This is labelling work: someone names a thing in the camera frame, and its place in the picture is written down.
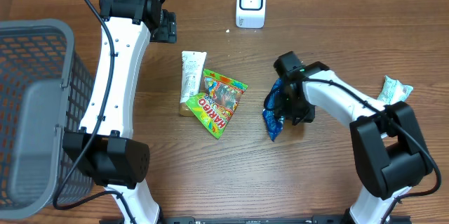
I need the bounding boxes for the green Haribo candy bag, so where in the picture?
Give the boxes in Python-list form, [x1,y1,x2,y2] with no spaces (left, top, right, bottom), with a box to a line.
[186,69,248,139]

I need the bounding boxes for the white tube with gold cap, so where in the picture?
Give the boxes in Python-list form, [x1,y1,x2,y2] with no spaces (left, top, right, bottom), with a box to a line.
[179,51,207,117]

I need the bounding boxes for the white barcode scanner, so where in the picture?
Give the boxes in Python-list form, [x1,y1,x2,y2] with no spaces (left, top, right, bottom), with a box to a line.
[236,0,267,29]

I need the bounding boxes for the blue Oreo cookie pack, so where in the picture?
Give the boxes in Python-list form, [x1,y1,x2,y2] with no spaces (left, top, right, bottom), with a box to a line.
[262,79,285,142]

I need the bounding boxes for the light green wipes packet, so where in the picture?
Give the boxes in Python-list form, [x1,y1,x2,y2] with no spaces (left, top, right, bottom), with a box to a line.
[377,75,414,105]

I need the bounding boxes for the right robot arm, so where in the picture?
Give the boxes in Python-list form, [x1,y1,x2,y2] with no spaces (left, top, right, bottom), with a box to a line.
[264,51,441,223]

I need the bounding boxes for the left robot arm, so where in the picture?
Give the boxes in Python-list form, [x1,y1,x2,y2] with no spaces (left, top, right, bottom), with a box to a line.
[53,0,177,223]

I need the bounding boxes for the grey plastic basket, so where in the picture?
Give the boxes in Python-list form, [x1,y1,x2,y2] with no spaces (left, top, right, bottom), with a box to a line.
[1,19,93,220]

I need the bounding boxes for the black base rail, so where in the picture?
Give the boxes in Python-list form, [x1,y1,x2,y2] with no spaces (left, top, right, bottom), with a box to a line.
[99,215,412,224]

